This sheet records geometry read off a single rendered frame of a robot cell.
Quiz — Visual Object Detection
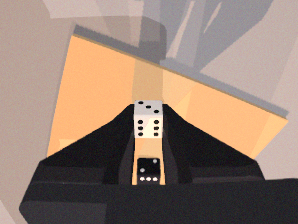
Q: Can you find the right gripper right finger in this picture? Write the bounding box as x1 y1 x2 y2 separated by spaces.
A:
162 104 265 184

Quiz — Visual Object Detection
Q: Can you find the orange flat mat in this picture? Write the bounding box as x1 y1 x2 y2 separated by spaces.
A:
47 34 288 184

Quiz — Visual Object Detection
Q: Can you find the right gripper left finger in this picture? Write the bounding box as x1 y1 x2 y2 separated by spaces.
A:
29 104 135 184

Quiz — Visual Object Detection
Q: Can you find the black die with white pips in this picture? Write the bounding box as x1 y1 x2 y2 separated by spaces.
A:
136 158 161 184

